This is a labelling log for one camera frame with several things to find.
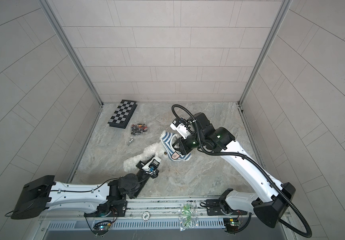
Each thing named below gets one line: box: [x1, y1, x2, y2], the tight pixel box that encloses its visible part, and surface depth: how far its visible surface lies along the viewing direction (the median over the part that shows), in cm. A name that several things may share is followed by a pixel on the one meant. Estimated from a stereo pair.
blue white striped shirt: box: [159, 130, 192, 162], surface depth 62 cm
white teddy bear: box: [123, 142, 173, 173], surface depth 67 cm
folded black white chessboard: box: [107, 99, 138, 129], surface depth 107 cm
